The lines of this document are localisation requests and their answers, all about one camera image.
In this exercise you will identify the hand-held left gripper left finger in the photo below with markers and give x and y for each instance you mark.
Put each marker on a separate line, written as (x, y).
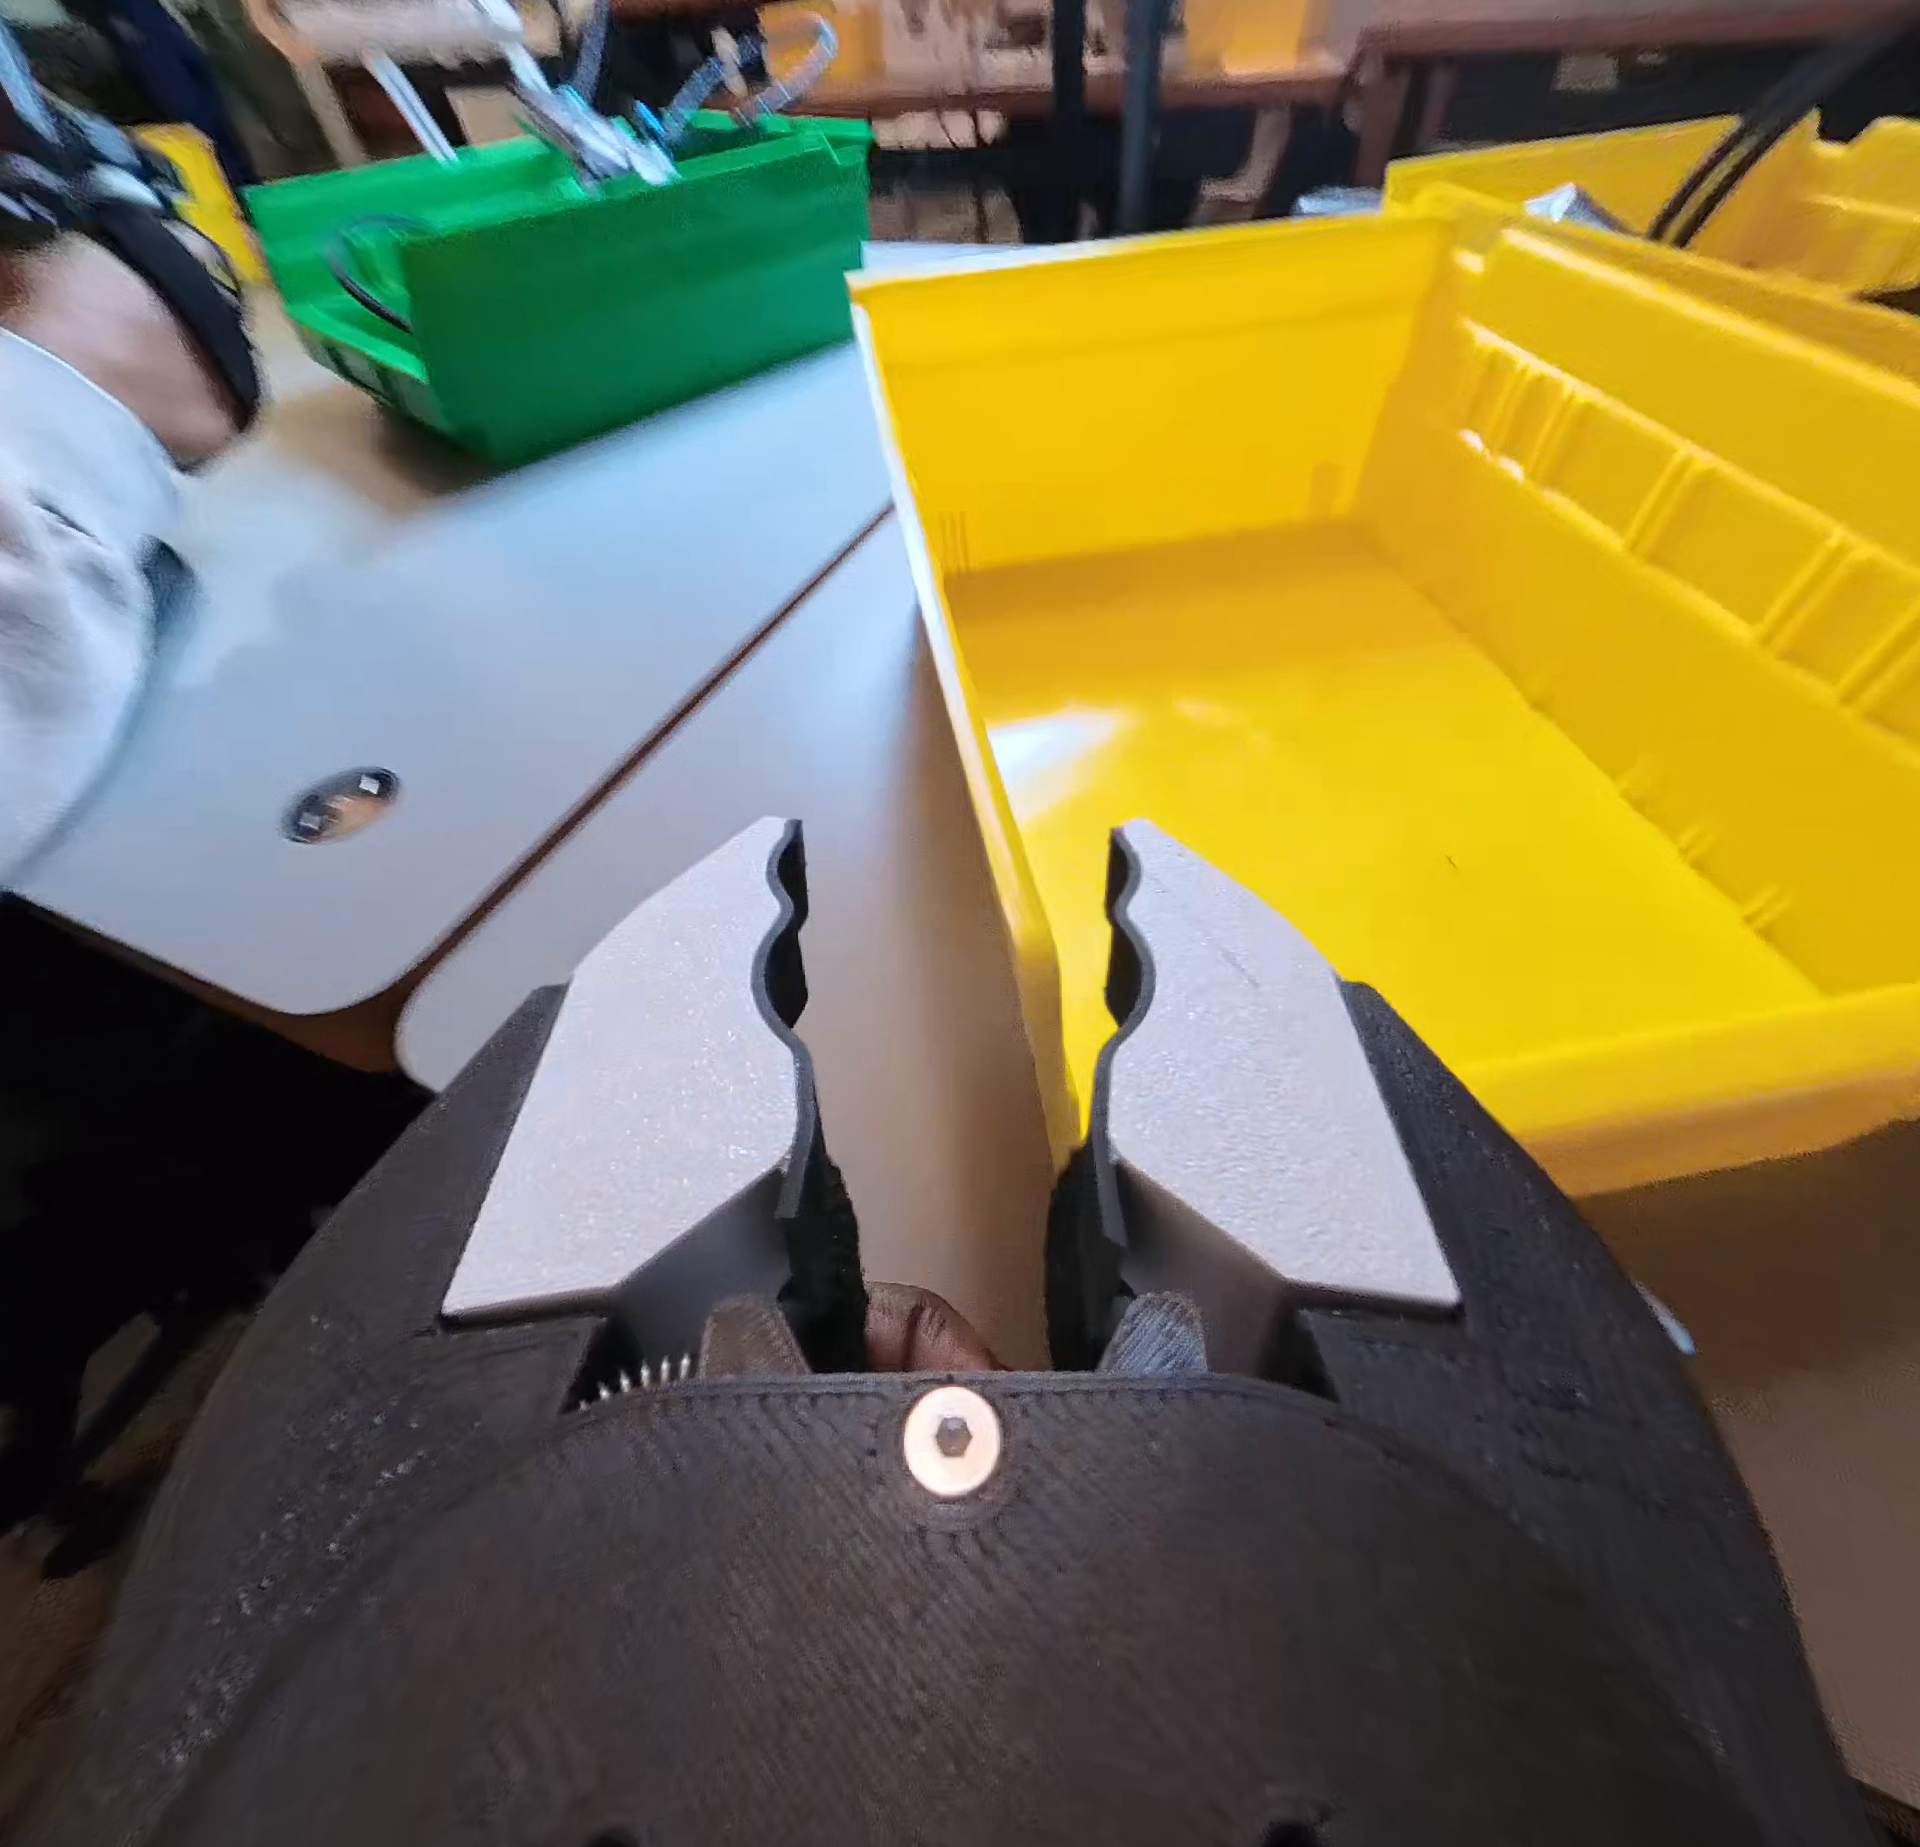
(646, 1127)

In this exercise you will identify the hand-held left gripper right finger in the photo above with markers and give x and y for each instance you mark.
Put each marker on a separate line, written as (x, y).
(1261, 1127)

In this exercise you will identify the yellow plastic bin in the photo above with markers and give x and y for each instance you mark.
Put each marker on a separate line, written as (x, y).
(1351, 752)
(1800, 198)

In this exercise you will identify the person's left hand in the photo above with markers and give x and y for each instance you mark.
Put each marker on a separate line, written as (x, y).
(923, 1329)

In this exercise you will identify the metal desk grommet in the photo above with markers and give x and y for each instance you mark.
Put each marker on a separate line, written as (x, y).
(342, 803)

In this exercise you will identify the green plastic bin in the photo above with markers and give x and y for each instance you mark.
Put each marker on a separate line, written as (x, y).
(600, 318)

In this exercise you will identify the white and blue tools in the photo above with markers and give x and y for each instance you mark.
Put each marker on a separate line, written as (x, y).
(585, 123)

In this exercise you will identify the long wooden workbench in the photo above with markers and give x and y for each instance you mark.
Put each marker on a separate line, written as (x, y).
(1201, 78)

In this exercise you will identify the thin black light stand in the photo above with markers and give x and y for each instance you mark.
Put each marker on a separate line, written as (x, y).
(1069, 78)

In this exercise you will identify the yellow storage bin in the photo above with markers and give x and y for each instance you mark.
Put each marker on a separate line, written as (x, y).
(1253, 18)
(817, 38)

